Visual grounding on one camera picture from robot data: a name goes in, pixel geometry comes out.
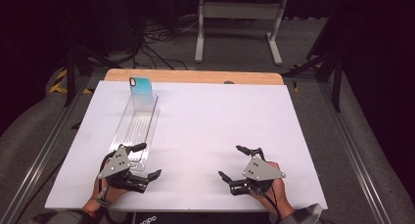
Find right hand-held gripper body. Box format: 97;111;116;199
227;147;288;197

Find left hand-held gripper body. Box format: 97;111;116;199
97;145;150;194

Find clear plastic rack tray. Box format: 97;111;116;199
107;93;161;172

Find iridescent phone case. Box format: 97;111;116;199
128;76;155;112

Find person's right hand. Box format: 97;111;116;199
252;160;295;219

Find person's left hand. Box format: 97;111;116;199
90;176;132;206

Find white table board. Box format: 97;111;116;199
44;80;328;212

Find black box with white print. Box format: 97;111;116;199
133;211;272;224

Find wooden table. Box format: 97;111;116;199
104;67;285;86

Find yellow black floor tape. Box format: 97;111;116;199
48;68;94;95

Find black tripod stand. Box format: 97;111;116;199
63;45;122;108
282;46;345;113

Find white metal stand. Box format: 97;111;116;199
194;0;289;67

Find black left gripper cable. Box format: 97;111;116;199
97;150;115;224

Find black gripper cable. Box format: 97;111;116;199
97;150;115;224
257;181;283;223

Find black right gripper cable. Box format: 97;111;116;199
257;181;283;223

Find aluminium floor rail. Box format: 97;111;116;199
0;76;99;224
317;81;392;224

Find black floor cables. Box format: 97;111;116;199
128;17;201;71

